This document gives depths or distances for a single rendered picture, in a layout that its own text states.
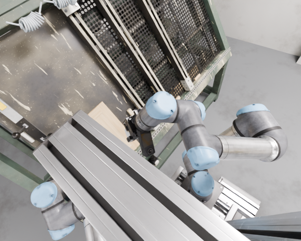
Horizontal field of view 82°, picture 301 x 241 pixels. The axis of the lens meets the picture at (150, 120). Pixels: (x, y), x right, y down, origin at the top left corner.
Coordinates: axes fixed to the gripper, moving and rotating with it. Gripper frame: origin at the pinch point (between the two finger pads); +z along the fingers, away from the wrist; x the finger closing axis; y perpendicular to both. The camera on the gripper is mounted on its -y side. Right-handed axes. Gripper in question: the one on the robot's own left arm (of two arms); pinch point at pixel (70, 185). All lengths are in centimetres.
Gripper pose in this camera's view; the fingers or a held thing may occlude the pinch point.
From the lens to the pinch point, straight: 105.3
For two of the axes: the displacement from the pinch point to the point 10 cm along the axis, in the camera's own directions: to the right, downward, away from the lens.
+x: -6.5, 7.0, -3.1
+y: -7.3, -6.8, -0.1
